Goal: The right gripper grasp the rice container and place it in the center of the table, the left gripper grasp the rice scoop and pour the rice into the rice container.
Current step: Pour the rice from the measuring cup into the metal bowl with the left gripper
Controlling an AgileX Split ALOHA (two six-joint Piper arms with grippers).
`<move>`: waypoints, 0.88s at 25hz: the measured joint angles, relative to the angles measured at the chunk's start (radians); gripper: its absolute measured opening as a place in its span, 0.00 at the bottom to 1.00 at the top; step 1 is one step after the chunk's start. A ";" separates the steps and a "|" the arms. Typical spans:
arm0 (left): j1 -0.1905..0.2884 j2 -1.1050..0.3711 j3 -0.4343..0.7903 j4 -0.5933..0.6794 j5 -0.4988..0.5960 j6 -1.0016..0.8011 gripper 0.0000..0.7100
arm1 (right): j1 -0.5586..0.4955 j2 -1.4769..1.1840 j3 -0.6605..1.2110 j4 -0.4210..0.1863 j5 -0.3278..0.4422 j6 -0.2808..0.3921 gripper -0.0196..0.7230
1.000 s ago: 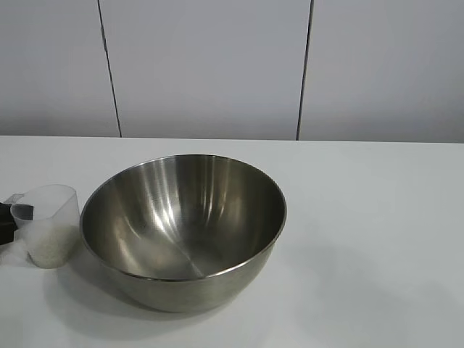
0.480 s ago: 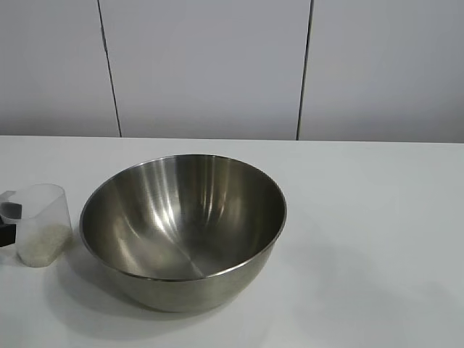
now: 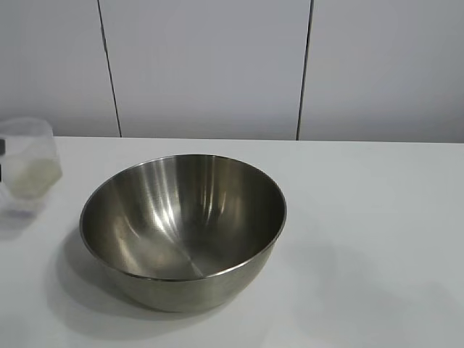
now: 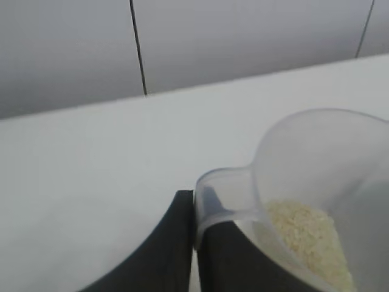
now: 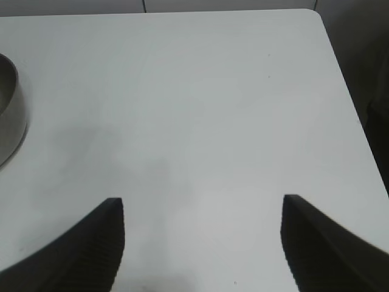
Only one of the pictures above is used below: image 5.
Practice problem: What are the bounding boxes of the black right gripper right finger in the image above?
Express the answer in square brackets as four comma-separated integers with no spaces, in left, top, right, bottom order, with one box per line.
[280,194,389,292]

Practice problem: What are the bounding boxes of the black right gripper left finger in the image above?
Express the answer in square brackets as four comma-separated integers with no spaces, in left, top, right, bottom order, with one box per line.
[0,197,126,292]

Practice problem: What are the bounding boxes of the stainless steel mixing bowl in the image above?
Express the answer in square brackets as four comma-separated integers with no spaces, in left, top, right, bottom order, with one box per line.
[0,53,29,171]

